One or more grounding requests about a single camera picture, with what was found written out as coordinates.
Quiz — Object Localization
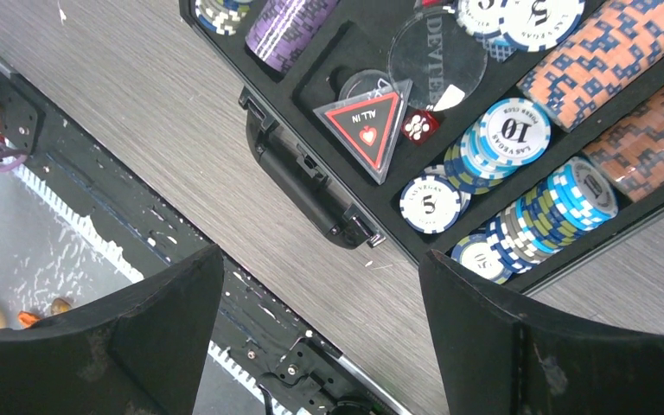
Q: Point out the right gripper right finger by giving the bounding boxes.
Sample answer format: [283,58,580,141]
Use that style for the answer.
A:
[418,251,664,414]

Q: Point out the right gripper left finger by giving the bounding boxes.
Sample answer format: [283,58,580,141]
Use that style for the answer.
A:
[0,245,224,414]

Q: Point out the black poker chip case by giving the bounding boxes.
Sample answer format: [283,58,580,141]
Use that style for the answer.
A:
[179,1,664,263]

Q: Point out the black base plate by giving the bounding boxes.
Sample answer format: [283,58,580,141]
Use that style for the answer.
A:
[0,57,405,414]

